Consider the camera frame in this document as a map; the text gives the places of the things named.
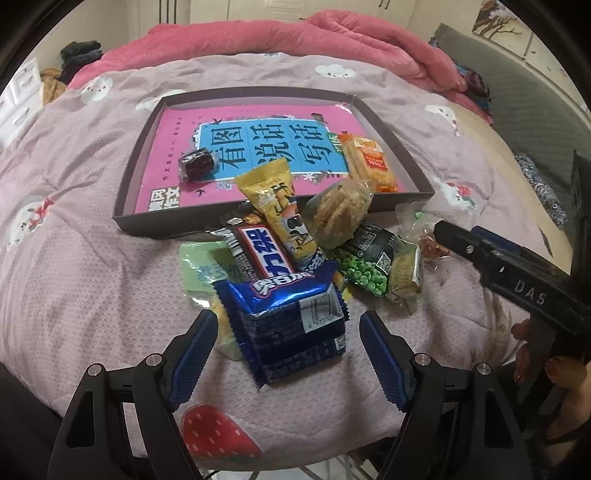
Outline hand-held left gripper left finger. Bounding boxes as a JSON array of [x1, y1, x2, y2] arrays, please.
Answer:
[[48, 309, 220, 480]]

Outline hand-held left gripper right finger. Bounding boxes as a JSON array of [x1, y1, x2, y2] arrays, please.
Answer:
[[359, 310, 532, 480]]

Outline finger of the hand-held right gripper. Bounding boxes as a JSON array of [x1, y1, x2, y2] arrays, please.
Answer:
[[434, 220, 497, 278], [471, 226, 522, 251]]

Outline clear red snack packet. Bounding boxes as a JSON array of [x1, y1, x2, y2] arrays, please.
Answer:
[[396, 202, 451, 271]]

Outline small yellow cake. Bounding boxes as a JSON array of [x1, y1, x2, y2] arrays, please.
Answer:
[[388, 237, 426, 315]]

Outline light green snack packet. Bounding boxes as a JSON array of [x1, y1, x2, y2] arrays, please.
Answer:
[[179, 240, 245, 361]]

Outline blue wafer packet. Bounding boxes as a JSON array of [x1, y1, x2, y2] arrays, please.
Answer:
[[213, 261, 348, 388]]

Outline clear fried twist packet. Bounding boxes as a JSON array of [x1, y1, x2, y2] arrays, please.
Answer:
[[302, 178, 377, 250]]

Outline dark shallow cardboard tray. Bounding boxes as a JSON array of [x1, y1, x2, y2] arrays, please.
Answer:
[[112, 89, 435, 240]]

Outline yellow snack packet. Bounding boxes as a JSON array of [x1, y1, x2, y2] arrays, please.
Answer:
[[235, 158, 345, 278]]

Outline person's right hand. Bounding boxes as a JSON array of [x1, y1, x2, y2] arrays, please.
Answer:
[[512, 318, 591, 444]]

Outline dark patterned cloth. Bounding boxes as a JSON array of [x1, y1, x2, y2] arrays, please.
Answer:
[[515, 152, 568, 227]]

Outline green pea packet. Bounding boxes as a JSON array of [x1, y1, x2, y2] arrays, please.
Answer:
[[330, 222, 402, 296]]

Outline dark chocolate bar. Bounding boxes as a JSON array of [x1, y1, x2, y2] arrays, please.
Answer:
[[219, 208, 296, 282]]

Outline orange rice cracker packet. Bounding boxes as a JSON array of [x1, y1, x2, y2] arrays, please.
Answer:
[[341, 131, 400, 193]]

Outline printed lilac bedsheet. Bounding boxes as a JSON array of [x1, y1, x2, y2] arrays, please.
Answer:
[[0, 53, 568, 462]]

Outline grey padded headboard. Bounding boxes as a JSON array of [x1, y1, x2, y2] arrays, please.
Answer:
[[429, 23, 591, 222]]

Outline dark colourful clothes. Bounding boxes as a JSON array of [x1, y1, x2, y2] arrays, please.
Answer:
[[455, 62, 492, 112]]

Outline dark wrapped candy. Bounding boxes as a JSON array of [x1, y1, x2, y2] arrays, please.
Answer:
[[179, 147, 220, 182]]

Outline pink picture book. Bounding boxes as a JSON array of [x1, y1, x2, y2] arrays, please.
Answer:
[[135, 106, 409, 214]]

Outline pink quilt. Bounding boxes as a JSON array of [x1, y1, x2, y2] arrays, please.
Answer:
[[67, 10, 495, 125]]

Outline beige patterned cloth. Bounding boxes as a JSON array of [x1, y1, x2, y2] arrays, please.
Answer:
[[39, 68, 70, 104]]

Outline white drawer cabinet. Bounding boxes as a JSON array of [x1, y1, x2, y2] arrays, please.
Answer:
[[0, 58, 47, 148]]

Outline dark clothes pile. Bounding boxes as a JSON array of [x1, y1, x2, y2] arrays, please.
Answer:
[[60, 41, 103, 81]]

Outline white wardrobe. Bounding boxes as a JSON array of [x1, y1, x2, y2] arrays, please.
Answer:
[[152, 0, 259, 24]]

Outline wall picture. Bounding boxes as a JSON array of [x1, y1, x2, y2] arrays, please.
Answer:
[[471, 0, 536, 61]]

